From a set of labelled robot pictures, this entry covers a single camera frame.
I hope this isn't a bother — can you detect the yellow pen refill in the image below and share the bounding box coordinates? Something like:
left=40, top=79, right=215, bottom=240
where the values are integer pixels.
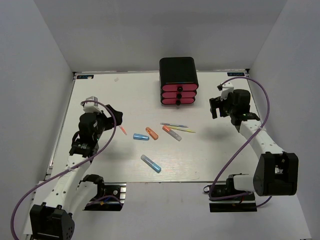
left=168, top=126, right=196, bottom=134

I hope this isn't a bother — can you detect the pink pen refill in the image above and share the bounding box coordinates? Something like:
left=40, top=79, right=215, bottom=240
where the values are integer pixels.
left=119, top=125, right=128, bottom=136

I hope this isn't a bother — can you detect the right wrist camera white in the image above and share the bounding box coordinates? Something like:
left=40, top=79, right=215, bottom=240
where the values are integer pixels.
left=217, top=81, right=234, bottom=101

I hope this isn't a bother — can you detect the pink drawer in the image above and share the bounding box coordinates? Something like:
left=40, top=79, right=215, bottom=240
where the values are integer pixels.
left=161, top=83, right=199, bottom=92
left=161, top=90, right=197, bottom=99
left=161, top=97, right=195, bottom=106

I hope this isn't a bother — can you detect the right corner label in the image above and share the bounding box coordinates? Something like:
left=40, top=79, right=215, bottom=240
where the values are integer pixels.
left=227, top=72, right=245, bottom=77

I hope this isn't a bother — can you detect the orange clear lead case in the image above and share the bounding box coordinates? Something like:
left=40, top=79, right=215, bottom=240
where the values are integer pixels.
left=162, top=125, right=182, bottom=141

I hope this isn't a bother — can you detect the blue pen refill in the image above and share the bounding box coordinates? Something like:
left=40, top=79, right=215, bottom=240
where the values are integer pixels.
left=160, top=122, right=189, bottom=128

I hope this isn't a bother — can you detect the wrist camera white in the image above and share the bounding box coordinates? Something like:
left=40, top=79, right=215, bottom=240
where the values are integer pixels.
left=217, top=81, right=234, bottom=101
left=81, top=96, right=102, bottom=113

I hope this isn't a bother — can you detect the corner label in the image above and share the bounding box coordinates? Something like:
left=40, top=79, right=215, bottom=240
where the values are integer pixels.
left=76, top=74, right=94, bottom=80
left=227, top=72, right=245, bottom=77

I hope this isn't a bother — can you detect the purple cable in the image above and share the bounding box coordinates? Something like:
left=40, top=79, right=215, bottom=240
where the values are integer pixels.
left=208, top=76, right=273, bottom=208
left=9, top=99, right=123, bottom=238

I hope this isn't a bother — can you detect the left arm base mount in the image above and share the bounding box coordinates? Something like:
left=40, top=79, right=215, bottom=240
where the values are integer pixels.
left=84, top=183, right=127, bottom=212

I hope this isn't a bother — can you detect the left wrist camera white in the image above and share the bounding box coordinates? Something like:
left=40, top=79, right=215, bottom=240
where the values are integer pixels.
left=81, top=96, right=102, bottom=113

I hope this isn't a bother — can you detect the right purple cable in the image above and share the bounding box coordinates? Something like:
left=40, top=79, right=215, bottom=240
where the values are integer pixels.
left=208, top=76, right=273, bottom=208

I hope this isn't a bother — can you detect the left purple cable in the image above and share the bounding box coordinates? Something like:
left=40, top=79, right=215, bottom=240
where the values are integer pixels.
left=9, top=99, right=123, bottom=238

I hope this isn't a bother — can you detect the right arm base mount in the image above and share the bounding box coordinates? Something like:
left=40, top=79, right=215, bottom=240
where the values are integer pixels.
left=209, top=184, right=257, bottom=213

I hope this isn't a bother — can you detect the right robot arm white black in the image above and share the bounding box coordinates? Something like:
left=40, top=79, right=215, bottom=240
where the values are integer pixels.
left=208, top=89, right=299, bottom=201

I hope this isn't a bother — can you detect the blue clear lead case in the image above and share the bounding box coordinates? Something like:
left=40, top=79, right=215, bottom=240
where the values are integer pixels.
left=140, top=154, right=162, bottom=173

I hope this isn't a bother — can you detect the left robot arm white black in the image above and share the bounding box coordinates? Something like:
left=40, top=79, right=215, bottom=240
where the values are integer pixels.
left=29, top=100, right=123, bottom=240

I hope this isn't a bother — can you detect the black drawer cabinet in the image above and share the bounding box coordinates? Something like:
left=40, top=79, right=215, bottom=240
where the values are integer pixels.
left=159, top=56, right=199, bottom=102

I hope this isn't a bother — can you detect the left corner label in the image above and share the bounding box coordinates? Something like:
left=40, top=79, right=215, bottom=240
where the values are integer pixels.
left=76, top=74, right=94, bottom=80

